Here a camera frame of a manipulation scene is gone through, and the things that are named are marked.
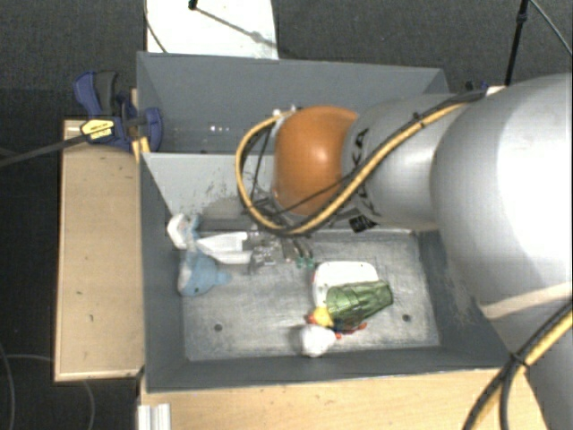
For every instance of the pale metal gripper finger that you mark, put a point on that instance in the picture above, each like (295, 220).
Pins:
(224, 240)
(237, 257)

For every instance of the blue and white toy animal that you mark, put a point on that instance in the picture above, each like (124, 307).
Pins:
(199, 276)

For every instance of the grey metal bin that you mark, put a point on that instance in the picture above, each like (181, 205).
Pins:
(250, 303)

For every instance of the white square dish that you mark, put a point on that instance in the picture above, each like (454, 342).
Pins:
(340, 272)

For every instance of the yellow red blue toy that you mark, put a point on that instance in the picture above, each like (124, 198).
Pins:
(320, 316)

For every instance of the green ribbed cup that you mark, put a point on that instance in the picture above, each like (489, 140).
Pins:
(358, 300)

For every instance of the white crumpled ball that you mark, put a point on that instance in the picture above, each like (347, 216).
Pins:
(317, 341)

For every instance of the pale wood board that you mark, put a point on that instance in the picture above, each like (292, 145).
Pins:
(98, 258)

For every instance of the black cylinder on white bracket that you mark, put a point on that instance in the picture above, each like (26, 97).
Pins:
(363, 223)

